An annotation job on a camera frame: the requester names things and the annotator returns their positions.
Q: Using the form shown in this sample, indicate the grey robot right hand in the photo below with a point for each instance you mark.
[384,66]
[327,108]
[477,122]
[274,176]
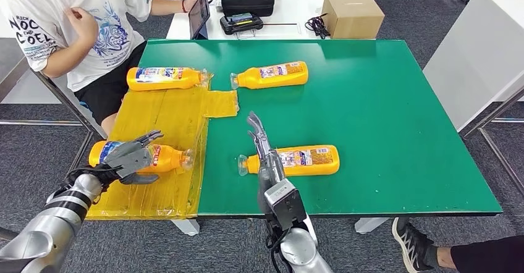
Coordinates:
[270,169]

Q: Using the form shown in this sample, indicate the person's right hand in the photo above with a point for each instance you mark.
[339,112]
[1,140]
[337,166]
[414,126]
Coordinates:
[86,27]

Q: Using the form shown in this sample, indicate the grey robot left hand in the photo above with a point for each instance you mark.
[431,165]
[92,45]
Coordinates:
[131,160]

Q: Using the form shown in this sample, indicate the person's left hand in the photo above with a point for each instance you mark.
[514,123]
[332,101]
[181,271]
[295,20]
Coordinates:
[191,2]

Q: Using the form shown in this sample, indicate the orange detergent bottle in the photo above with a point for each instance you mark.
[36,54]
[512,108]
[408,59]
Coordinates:
[155,85]
[311,167]
[270,79]
[168,162]

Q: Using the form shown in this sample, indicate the person's left forearm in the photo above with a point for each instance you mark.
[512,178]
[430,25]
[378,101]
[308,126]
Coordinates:
[168,6]

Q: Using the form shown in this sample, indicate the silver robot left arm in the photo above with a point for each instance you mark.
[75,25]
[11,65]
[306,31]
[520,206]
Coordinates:
[53,226]

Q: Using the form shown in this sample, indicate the person's right forearm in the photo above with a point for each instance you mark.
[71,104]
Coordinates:
[65,60]

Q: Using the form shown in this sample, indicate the black tablet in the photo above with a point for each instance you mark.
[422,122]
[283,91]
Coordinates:
[199,14]

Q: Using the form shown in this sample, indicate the person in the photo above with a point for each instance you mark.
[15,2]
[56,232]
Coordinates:
[491,257]
[106,25]

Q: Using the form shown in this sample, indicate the yellow taped cardboard sheet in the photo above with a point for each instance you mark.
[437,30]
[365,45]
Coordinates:
[163,124]

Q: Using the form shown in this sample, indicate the black handheld controller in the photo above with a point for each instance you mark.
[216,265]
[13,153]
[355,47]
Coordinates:
[241,22]

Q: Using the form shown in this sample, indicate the grey steel table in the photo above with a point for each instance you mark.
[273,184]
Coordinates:
[10,66]

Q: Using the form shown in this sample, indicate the white table foot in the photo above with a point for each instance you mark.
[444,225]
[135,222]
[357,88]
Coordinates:
[186,227]
[370,225]

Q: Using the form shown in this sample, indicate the white table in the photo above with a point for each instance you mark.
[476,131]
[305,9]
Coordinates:
[290,7]

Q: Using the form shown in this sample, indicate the black and white sneaker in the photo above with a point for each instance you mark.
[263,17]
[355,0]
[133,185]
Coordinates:
[413,242]

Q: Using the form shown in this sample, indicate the brown cardboard box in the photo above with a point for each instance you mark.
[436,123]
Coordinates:
[352,16]

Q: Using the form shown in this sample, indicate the white cabinet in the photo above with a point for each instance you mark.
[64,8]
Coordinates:
[479,54]

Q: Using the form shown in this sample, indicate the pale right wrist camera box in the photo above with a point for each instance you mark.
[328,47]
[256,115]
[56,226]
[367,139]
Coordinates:
[286,205]

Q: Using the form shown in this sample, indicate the steel table frame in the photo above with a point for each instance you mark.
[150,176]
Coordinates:
[509,119]

